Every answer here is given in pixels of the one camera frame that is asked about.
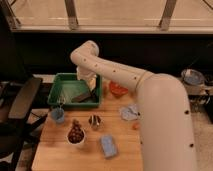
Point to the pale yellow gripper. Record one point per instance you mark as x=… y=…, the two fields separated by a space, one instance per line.
x=88 y=76

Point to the dark brown eraser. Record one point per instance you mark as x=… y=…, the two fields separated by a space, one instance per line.
x=81 y=97

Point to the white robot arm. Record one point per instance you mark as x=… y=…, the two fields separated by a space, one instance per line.
x=166 y=128

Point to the metal cup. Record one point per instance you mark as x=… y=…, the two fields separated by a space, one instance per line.
x=94 y=121

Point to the blue plastic cup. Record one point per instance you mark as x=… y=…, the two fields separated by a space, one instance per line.
x=57 y=114

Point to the green plastic tray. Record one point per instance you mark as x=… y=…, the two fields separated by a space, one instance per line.
x=66 y=87

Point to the orange bowl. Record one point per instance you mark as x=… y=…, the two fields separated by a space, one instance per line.
x=117 y=90

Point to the light blue cloth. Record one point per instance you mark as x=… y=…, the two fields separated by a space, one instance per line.
x=129 y=113

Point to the white bowl with grapes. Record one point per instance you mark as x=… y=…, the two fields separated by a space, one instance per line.
x=76 y=135

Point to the orange carrot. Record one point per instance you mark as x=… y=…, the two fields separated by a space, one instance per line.
x=135 y=126

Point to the blue sponge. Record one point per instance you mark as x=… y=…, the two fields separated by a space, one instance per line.
x=108 y=146

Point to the black office chair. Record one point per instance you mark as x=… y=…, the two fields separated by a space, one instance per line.
x=14 y=129

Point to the grey bowl on stand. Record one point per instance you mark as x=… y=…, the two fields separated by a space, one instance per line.
x=192 y=77

